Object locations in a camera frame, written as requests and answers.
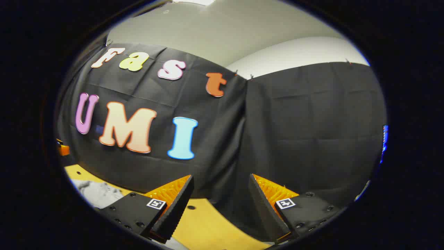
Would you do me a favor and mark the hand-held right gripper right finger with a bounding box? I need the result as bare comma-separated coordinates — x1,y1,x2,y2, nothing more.
249,174,342,243

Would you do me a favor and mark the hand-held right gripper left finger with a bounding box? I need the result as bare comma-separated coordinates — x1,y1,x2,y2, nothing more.
99,175,195,243

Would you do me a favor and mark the grey zip-neck sweatshirt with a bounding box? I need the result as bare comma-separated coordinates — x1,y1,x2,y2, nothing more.
71,180,127,209

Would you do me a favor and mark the black backdrop cloth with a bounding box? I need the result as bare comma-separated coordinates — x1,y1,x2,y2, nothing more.
57,42,387,241

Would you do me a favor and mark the blue object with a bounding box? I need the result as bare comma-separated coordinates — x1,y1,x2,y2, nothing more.
379,125,389,164

